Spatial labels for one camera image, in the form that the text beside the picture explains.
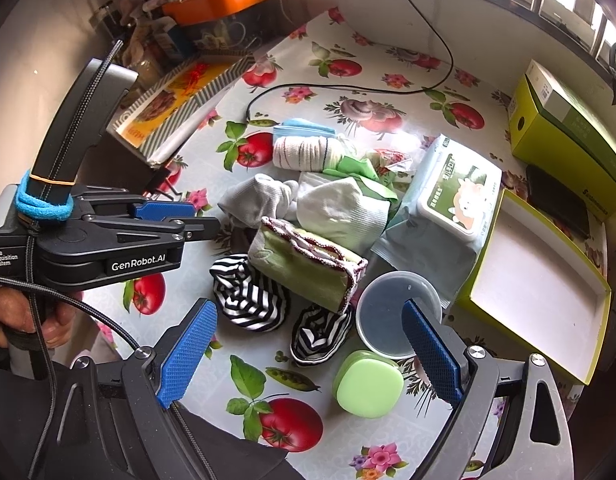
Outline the white grey sock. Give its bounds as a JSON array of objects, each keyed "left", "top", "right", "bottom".
[{"left": 218, "top": 174, "right": 299, "bottom": 229}]

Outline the black white striped sock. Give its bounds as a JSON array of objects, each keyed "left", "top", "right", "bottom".
[
  {"left": 289, "top": 304, "right": 355, "bottom": 366},
  {"left": 209, "top": 254, "right": 291, "bottom": 333}
]

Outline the white cloth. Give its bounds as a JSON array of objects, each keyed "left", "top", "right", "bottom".
[{"left": 296, "top": 156, "right": 398, "bottom": 255}]

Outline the person's left hand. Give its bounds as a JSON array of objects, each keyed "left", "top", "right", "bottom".
[{"left": 0, "top": 285, "right": 77, "bottom": 349}]

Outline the black binder clip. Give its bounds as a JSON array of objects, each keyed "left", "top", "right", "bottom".
[{"left": 143, "top": 167, "right": 181, "bottom": 200}]

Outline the round clear plastic container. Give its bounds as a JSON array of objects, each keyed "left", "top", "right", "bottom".
[{"left": 355, "top": 271, "right": 442, "bottom": 361}]

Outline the green rounded plastic box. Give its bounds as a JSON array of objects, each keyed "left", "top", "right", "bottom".
[{"left": 333, "top": 350, "right": 404, "bottom": 419}]

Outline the yellow striped picture book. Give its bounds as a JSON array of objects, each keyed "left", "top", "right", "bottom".
[{"left": 112, "top": 51, "right": 253, "bottom": 166}]

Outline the open lime white shallow box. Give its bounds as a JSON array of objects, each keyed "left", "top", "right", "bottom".
[{"left": 454, "top": 190, "right": 611, "bottom": 385}]

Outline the wet wipes pack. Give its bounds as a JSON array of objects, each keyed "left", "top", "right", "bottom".
[{"left": 372, "top": 134, "right": 502, "bottom": 307}]

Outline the blue face mask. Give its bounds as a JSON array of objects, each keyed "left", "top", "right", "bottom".
[{"left": 273, "top": 118, "right": 336, "bottom": 140}]

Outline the floral fruit tablecloth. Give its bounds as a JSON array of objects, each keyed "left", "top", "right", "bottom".
[{"left": 82, "top": 6, "right": 609, "bottom": 480}]

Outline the lime green cardboard box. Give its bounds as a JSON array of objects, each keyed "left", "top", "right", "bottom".
[{"left": 508, "top": 60, "right": 616, "bottom": 221}]

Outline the black clip on window bar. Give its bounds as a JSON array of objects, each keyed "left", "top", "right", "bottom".
[{"left": 608, "top": 42, "right": 616, "bottom": 106}]

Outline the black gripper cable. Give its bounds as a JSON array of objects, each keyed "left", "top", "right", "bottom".
[{"left": 0, "top": 39, "right": 219, "bottom": 480}]

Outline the blue hair tie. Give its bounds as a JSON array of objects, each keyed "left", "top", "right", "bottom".
[{"left": 14, "top": 169, "right": 75, "bottom": 224}]

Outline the black charging cable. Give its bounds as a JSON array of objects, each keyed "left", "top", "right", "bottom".
[{"left": 245, "top": 0, "right": 455, "bottom": 125}]

